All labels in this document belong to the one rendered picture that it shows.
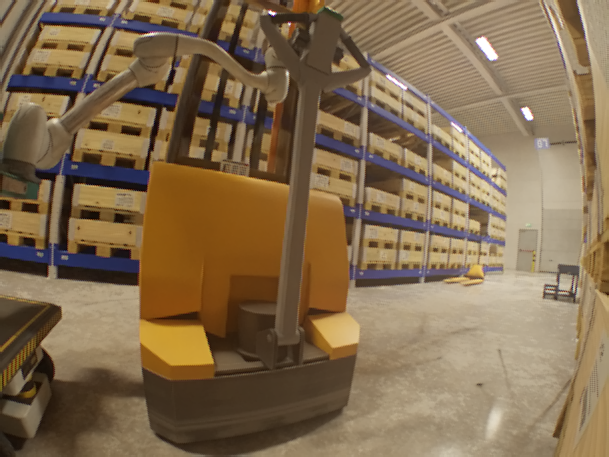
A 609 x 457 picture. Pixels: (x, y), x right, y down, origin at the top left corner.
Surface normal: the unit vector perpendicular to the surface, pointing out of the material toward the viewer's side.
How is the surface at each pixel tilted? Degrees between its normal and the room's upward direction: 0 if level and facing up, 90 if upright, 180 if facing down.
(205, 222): 74
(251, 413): 90
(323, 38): 106
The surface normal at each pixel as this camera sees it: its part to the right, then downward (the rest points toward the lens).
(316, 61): 0.49, 0.30
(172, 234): 0.54, -0.25
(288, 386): 0.54, 0.03
